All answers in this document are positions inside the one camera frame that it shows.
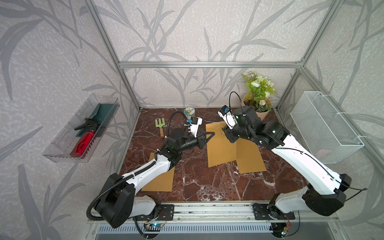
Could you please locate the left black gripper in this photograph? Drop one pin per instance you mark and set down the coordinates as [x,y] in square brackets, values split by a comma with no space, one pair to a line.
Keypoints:
[199,141]

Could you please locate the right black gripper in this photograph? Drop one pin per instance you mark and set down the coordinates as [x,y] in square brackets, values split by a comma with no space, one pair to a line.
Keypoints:
[227,131]

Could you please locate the kraft file bag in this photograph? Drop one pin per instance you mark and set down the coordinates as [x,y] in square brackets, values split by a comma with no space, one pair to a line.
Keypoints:
[248,157]
[220,150]
[162,183]

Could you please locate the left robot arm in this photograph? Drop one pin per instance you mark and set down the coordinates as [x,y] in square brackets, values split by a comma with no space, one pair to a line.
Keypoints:
[118,200]

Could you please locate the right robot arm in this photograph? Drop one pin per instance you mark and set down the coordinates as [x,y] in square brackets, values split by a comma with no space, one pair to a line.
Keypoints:
[325,193]

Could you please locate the peach flower pot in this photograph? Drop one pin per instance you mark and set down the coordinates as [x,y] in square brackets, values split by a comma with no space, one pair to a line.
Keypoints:
[261,115]

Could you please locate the small labelled tin can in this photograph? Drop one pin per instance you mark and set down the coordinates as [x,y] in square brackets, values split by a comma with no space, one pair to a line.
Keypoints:
[189,112]

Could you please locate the green artificial plant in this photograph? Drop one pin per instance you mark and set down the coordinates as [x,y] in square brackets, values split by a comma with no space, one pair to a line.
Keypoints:
[259,91]

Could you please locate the green garden hand fork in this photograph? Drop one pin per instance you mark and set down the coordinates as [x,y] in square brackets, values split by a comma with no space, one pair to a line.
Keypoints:
[160,123]

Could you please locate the left circuit board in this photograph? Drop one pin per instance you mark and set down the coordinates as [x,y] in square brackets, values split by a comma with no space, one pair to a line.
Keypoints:
[154,227]

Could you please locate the circuit board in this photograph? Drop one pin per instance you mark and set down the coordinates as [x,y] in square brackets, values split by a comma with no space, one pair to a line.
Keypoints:
[154,227]
[280,230]

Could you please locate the green dustpan scoop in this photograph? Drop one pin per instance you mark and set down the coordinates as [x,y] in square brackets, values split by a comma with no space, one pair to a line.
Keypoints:
[98,120]

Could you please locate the right circuit board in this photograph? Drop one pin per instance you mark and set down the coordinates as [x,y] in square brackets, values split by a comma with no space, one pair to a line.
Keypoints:
[280,230]

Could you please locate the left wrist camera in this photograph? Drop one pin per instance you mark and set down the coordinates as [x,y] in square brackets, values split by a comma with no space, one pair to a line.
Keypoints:
[194,124]

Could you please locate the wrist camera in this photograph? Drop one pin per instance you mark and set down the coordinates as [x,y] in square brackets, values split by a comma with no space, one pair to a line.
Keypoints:
[194,124]
[225,113]

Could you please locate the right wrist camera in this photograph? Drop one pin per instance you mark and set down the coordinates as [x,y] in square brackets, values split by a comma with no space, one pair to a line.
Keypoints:
[225,113]

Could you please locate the aluminium front rail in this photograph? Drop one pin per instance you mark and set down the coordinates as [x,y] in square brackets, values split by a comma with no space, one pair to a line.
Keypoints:
[240,211]

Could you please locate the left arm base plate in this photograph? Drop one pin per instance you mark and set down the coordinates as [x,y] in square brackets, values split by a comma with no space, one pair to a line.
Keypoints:
[163,212]

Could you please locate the white wire mesh basket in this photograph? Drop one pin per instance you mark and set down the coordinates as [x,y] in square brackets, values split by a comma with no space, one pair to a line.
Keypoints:
[325,131]

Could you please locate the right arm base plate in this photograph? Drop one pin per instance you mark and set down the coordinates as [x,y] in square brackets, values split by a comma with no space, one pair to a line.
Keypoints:
[261,211]

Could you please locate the aluminium frame back bar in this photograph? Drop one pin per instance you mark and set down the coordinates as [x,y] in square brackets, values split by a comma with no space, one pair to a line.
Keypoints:
[150,65]

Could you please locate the clear plastic wall bin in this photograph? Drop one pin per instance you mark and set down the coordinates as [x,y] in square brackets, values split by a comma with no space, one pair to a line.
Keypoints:
[59,150]

